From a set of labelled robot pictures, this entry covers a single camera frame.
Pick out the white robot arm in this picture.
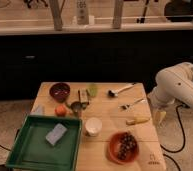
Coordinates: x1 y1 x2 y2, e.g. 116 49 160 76
148 62 193 125

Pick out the white paper cup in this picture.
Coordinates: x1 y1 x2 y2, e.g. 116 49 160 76
85 117 102 136

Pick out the metal fork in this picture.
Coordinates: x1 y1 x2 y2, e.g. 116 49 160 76
120 98 144 110

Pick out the bunch of dark grapes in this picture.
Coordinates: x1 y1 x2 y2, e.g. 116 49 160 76
117 132 137 160

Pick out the orange bowl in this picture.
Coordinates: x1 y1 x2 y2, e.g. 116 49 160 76
107 131 139 165

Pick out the orange fruit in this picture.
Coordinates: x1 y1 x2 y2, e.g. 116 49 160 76
55 105 67 117

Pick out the dark red bowl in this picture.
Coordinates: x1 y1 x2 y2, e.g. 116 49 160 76
49 82 70 103

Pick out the grey blue sponge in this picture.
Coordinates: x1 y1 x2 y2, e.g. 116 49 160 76
46 124 67 146

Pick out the black floor cable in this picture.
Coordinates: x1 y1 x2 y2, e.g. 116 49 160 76
159 103 188 171

